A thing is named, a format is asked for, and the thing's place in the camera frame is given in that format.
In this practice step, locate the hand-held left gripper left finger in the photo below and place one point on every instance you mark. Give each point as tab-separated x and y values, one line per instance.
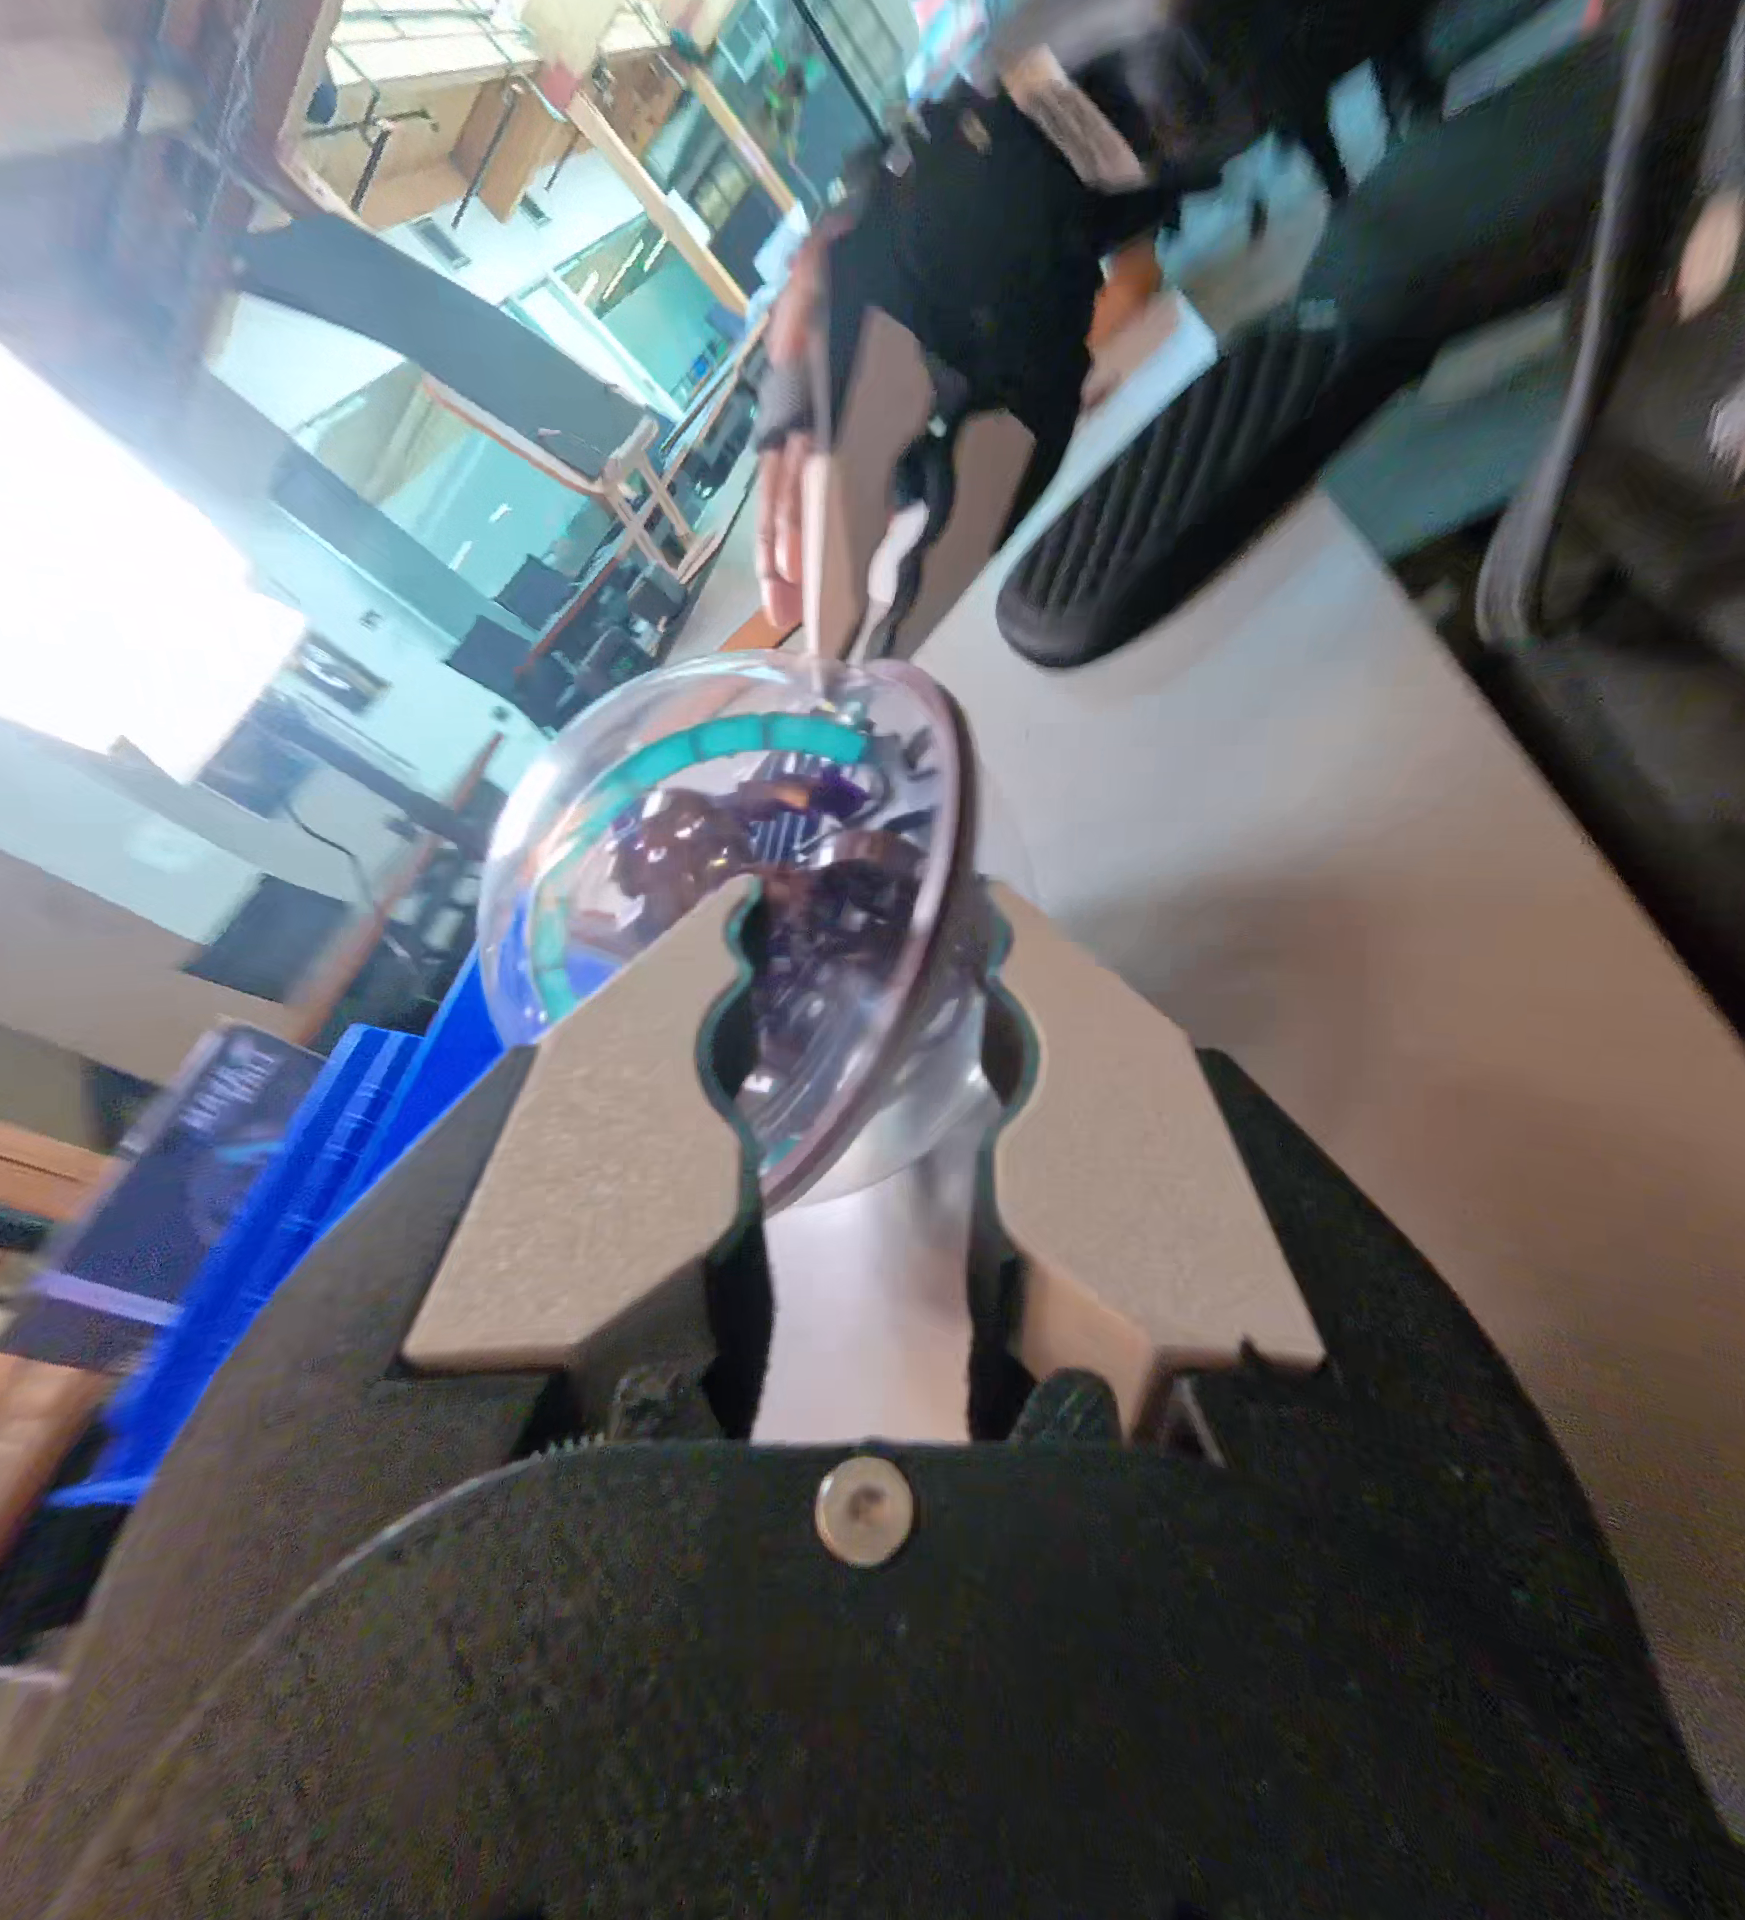
587	1201

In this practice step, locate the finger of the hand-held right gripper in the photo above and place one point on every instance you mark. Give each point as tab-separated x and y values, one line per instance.
821	570
879	451

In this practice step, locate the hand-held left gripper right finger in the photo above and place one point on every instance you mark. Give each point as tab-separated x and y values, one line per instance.
1143	1201

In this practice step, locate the clear maze ball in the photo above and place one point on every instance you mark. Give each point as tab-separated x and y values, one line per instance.
633	810

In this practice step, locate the dark maze ball box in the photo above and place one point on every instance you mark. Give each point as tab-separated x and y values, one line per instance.
168	1185

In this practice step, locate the person's right hand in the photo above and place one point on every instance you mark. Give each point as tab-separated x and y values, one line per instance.
782	540

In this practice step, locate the black textured wrist pad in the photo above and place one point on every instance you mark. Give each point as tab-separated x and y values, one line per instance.
1157	511

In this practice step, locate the blue plastic bin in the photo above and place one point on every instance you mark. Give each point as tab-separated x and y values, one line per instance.
273	1201

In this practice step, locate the white softbox light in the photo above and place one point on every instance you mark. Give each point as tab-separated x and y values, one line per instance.
63	570

